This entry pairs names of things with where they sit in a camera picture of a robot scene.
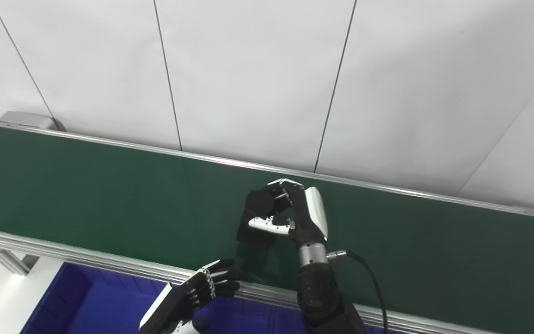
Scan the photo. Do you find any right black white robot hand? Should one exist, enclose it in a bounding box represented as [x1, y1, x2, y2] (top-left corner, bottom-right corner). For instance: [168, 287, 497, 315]
[248, 178, 329, 249]

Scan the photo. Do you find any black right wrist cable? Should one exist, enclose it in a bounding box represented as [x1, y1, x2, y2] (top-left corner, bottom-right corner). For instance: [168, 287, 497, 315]
[326, 250, 390, 334]

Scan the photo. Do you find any grey conveyor end housing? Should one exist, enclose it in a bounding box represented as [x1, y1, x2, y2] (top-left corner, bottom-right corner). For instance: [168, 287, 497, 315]
[0, 111, 66, 132]

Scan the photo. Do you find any black cylinder block part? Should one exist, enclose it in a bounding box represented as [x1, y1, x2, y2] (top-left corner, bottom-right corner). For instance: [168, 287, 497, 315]
[237, 186, 292, 246]

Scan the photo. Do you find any aluminium conveyor leg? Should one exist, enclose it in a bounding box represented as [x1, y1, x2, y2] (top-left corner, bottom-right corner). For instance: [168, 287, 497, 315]
[0, 244, 38, 276]

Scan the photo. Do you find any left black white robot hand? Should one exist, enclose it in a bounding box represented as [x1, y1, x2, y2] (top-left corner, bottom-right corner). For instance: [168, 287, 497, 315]
[139, 258, 241, 334]

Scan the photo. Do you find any green conveyor belt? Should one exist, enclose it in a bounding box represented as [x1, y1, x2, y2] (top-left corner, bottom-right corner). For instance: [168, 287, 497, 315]
[0, 128, 534, 334]
[0, 123, 534, 334]

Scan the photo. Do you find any blue plastic bin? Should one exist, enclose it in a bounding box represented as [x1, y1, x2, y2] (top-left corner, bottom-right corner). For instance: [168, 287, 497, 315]
[20, 262, 274, 334]
[267, 302, 390, 334]

